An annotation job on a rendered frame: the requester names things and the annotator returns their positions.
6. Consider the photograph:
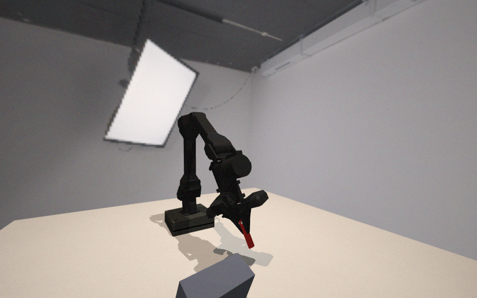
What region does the dark red peg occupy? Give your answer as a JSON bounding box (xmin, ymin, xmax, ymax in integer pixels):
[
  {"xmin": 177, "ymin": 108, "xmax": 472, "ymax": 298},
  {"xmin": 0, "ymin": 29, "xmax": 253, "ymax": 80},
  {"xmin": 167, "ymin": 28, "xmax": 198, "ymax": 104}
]
[{"xmin": 239, "ymin": 220, "xmax": 254, "ymax": 249}]

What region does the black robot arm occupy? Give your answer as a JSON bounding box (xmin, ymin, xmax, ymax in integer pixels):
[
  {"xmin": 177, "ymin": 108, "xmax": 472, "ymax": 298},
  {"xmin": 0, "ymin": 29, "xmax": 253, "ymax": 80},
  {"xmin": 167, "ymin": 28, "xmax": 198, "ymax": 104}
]
[{"xmin": 177, "ymin": 112, "xmax": 252, "ymax": 216}]

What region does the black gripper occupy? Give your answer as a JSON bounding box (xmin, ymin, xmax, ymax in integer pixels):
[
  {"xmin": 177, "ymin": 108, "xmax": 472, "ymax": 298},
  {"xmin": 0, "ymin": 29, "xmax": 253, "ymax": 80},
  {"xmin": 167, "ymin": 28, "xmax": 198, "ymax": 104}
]
[{"xmin": 206, "ymin": 179, "xmax": 269, "ymax": 234}]

